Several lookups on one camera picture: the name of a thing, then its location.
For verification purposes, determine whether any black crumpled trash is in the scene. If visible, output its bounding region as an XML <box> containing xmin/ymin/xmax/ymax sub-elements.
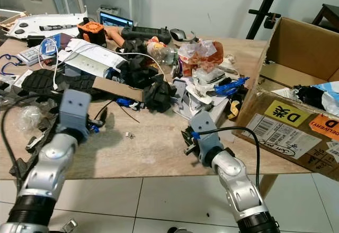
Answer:
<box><xmin>293</xmin><ymin>84</ymin><xmax>330</xmax><ymax>110</ymax></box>

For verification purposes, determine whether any thin black zip tie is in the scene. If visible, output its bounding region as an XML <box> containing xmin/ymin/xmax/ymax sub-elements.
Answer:
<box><xmin>111</xmin><ymin>103</ymin><xmax>141</xmax><ymax>123</ymax></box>

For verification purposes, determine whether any brown cardboard strip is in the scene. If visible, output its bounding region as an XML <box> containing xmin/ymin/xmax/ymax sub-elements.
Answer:
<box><xmin>92</xmin><ymin>76</ymin><xmax>147</xmax><ymax>102</ymax></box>

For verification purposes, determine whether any grey and white packaging pile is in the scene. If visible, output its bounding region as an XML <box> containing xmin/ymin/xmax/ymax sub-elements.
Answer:
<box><xmin>172</xmin><ymin>73</ymin><xmax>236</xmax><ymax>123</ymax></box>

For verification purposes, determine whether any black fabric bundle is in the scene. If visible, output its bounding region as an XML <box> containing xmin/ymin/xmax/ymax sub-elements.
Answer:
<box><xmin>141</xmin><ymin>76</ymin><xmax>179</xmax><ymax>113</ymax></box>

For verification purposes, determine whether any crumpled black glove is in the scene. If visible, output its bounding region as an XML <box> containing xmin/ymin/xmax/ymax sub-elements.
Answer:
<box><xmin>119</xmin><ymin>56</ymin><xmax>163</xmax><ymax>88</ymax></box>

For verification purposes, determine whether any white paper package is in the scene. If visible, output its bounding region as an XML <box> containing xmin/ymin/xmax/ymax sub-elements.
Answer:
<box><xmin>58</xmin><ymin>39</ymin><xmax>126</xmax><ymax>78</ymax></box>

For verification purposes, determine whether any crumpled clear plastic bag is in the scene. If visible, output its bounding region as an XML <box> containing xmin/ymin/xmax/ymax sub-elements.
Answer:
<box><xmin>15</xmin><ymin>104</ymin><xmax>55</xmax><ymax>134</ymax></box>

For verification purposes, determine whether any black shoe sole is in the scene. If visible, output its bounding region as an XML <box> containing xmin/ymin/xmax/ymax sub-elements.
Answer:
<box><xmin>21</xmin><ymin>68</ymin><xmax>97</xmax><ymax>104</ymax></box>

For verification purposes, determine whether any blue plastic piece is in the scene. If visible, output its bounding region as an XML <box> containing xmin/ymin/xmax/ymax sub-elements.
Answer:
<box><xmin>214</xmin><ymin>76</ymin><xmax>251</xmax><ymax>96</ymax></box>

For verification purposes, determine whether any black plastic tray scrap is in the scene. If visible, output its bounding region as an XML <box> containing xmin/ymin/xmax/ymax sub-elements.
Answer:
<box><xmin>8</xmin><ymin>114</ymin><xmax>64</xmax><ymax>189</ymax></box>

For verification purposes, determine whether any clear and orange plastic wrapper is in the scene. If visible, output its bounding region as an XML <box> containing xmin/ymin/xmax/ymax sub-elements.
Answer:
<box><xmin>177</xmin><ymin>39</ymin><xmax>225</xmax><ymax>78</ymax></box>

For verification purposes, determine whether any clear plastic bottle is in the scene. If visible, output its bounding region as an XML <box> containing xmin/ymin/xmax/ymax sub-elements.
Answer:
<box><xmin>144</xmin><ymin>41</ymin><xmax>178</xmax><ymax>67</ymax></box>

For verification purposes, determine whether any orange and black device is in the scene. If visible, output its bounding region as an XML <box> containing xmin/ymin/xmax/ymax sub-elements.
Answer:
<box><xmin>77</xmin><ymin>21</ymin><xmax>106</xmax><ymax>46</ymax></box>

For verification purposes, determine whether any blue and white card pack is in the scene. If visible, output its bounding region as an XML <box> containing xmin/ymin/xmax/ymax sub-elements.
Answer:
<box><xmin>39</xmin><ymin>33</ymin><xmax>70</xmax><ymax>57</ymax></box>

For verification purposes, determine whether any black remote controller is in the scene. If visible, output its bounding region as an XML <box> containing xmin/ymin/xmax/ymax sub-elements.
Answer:
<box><xmin>121</xmin><ymin>25</ymin><xmax>171</xmax><ymax>41</ymax></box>

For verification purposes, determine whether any brown cardboard box with labels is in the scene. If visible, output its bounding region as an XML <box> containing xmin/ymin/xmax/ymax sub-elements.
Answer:
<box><xmin>236</xmin><ymin>16</ymin><xmax>339</xmax><ymax>182</ymax></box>

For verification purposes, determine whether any grey computer mouse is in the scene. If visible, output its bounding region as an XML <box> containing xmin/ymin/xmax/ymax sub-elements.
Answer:
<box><xmin>169</xmin><ymin>28</ymin><xmax>186</xmax><ymax>41</ymax></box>

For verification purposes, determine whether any white foam aircraft body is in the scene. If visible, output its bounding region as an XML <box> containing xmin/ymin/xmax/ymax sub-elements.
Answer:
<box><xmin>5</xmin><ymin>10</ymin><xmax>88</xmax><ymax>39</ymax></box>

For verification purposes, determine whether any blue and white plastic bag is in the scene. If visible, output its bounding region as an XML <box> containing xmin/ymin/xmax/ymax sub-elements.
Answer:
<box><xmin>313</xmin><ymin>82</ymin><xmax>339</xmax><ymax>118</ymax></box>

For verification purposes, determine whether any black tripod stand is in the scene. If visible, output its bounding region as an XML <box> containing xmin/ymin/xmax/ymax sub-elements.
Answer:
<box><xmin>246</xmin><ymin>0</ymin><xmax>284</xmax><ymax>40</ymax></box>

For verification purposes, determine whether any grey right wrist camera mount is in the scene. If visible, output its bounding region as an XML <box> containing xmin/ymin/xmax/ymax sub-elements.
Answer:
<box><xmin>189</xmin><ymin>111</ymin><xmax>219</xmax><ymax>165</ymax></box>

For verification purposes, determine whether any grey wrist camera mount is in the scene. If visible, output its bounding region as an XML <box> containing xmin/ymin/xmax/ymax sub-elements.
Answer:
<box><xmin>57</xmin><ymin>89</ymin><xmax>92</xmax><ymax>134</ymax></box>
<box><xmin>189</xmin><ymin>111</ymin><xmax>219</xmax><ymax>165</ymax></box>

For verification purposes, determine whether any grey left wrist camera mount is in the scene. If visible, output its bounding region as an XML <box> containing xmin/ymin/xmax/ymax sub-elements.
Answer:
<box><xmin>57</xmin><ymin>89</ymin><xmax>92</xmax><ymax>134</ymax></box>

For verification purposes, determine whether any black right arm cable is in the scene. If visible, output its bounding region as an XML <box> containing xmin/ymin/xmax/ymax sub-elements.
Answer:
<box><xmin>197</xmin><ymin>126</ymin><xmax>261</xmax><ymax>189</ymax></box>

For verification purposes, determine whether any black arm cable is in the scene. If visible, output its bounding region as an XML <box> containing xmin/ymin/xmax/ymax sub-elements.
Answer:
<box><xmin>197</xmin><ymin>126</ymin><xmax>261</xmax><ymax>189</ymax></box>
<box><xmin>0</xmin><ymin>103</ymin><xmax>64</xmax><ymax>191</ymax></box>

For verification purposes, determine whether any yellow and black strap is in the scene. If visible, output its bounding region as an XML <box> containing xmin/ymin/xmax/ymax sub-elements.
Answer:
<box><xmin>227</xmin><ymin>97</ymin><xmax>243</xmax><ymax>121</ymax></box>

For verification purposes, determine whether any white cable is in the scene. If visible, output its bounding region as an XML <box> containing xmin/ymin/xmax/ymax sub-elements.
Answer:
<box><xmin>38</xmin><ymin>36</ymin><xmax>165</xmax><ymax>92</ymax></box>

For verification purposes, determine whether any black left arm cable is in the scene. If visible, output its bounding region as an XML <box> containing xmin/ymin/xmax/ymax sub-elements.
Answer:
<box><xmin>0</xmin><ymin>103</ymin><xmax>64</xmax><ymax>191</ymax></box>

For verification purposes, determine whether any blue lanyard cord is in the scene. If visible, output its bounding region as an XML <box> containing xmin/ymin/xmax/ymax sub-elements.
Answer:
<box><xmin>0</xmin><ymin>53</ymin><xmax>25</xmax><ymax>78</ymax></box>

